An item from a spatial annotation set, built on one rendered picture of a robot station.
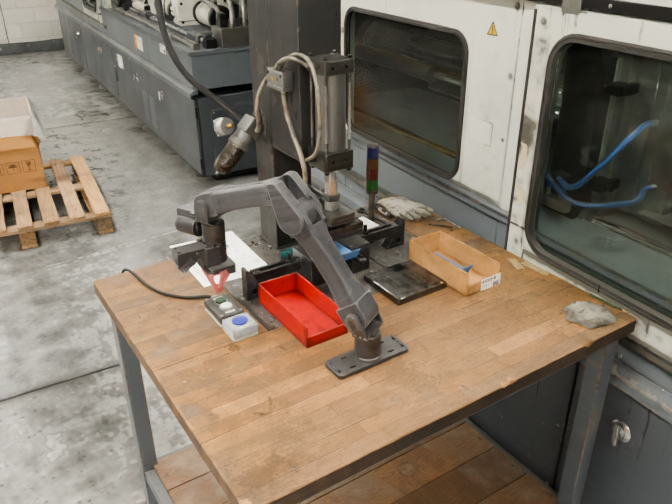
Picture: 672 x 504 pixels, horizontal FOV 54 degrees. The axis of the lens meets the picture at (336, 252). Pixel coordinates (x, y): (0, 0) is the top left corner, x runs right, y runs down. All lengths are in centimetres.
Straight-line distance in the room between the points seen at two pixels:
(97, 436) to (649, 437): 197
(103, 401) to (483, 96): 196
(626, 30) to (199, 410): 130
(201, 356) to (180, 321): 17
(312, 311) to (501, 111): 88
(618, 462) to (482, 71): 125
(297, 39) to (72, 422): 187
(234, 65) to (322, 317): 338
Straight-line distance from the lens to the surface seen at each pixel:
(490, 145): 222
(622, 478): 221
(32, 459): 286
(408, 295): 179
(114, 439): 283
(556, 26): 192
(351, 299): 148
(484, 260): 193
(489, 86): 219
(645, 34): 175
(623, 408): 209
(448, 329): 170
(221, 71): 487
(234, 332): 164
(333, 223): 180
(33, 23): 1083
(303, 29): 173
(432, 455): 234
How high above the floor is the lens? 185
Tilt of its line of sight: 28 degrees down
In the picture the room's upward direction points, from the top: straight up
